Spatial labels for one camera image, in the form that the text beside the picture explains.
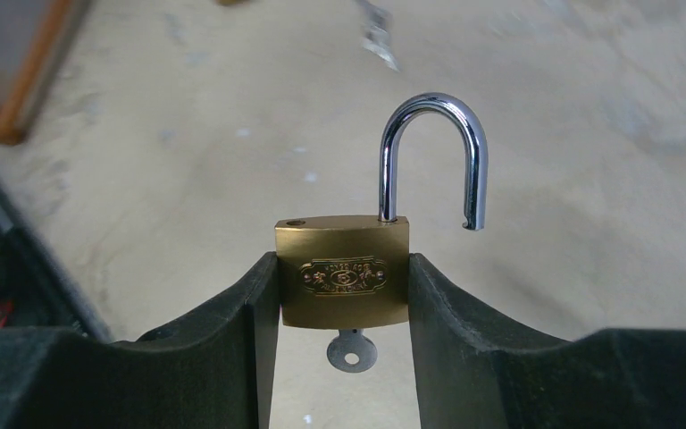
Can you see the orange wooden rack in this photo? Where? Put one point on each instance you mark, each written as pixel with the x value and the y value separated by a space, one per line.
pixel 35 38

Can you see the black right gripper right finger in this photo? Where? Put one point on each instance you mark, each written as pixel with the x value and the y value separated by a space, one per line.
pixel 478 368

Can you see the small silver key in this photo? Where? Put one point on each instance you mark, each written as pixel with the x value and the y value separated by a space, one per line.
pixel 376 37

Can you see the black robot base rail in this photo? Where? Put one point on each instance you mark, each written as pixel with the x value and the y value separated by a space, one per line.
pixel 34 289

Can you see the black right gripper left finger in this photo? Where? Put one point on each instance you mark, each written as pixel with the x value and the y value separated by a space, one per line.
pixel 210 368

